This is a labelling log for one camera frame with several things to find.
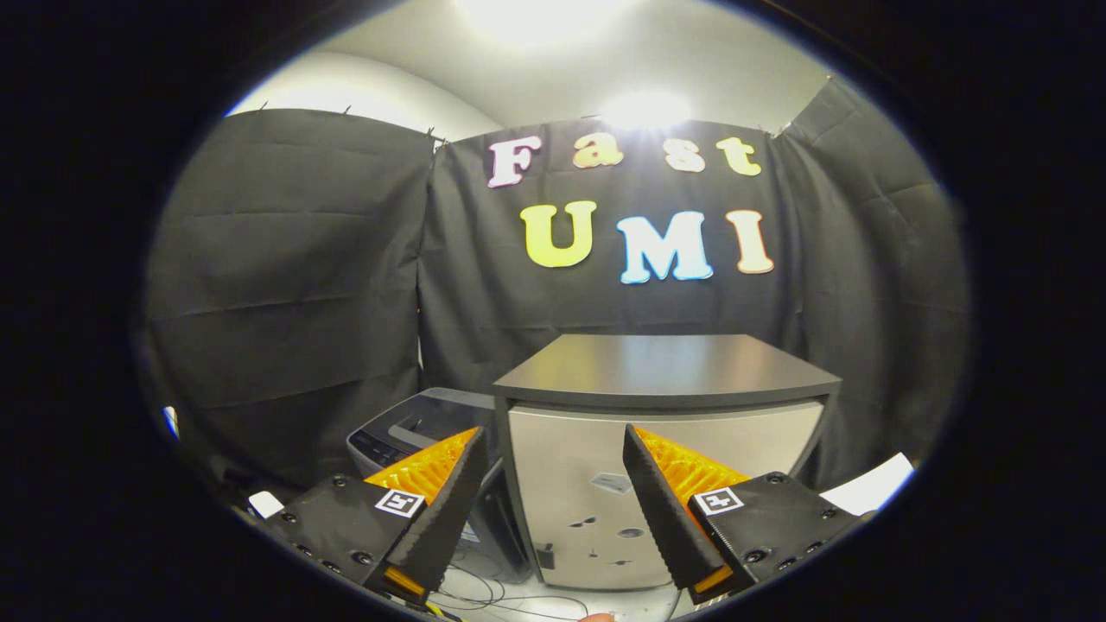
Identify black backdrop cloth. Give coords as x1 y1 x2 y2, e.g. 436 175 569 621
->
138 78 973 511

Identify grey top-load washing machine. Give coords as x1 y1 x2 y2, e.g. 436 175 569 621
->
346 387 532 584

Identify grey cabinet with dark top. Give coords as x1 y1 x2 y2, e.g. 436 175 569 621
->
493 334 843 593

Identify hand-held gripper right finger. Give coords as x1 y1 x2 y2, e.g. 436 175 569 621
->
622 423 865 606

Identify white paper sheet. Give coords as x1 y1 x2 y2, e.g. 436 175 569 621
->
819 452 917 517

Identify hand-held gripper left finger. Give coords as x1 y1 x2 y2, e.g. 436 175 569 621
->
264 426 489 604

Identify thin black floor cables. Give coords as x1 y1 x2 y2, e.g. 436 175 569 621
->
432 562 593 619

